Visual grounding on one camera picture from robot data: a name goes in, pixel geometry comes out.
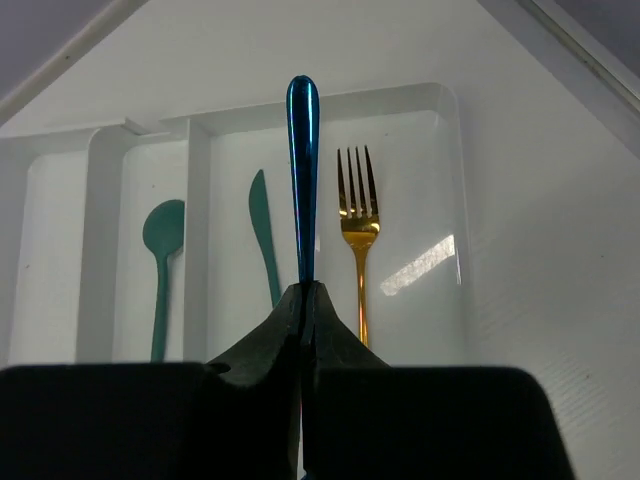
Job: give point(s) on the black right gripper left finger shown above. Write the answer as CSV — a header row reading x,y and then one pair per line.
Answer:
x,y
235,417

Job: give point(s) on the gold metal fork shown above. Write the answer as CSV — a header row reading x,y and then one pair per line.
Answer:
x,y
359,219

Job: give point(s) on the teal plastic spoon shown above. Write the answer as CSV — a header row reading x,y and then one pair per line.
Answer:
x,y
163,236

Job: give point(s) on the aluminium side rail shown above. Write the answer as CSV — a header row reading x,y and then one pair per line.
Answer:
x,y
605,41

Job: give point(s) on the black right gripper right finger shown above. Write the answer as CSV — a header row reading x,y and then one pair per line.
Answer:
x,y
364,419

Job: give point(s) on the white divided utensil tray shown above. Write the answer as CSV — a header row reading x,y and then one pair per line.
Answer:
x,y
78,284

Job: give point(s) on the blue metal fork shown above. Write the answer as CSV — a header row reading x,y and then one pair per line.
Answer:
x,y
303,112

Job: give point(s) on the teal plastic knife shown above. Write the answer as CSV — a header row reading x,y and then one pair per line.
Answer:
x,y
261,223

